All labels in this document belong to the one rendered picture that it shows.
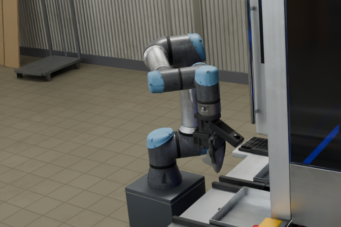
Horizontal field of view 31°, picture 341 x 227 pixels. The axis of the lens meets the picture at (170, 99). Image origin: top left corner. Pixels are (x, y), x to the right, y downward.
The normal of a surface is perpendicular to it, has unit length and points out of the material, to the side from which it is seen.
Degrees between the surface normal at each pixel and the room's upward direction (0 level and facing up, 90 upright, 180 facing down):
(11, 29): 80
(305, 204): 90
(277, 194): 90
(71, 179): 0
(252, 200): 0
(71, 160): 0
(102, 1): 90
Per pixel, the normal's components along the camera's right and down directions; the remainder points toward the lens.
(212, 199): -0.09, -0.94
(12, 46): -0.61, 0.15
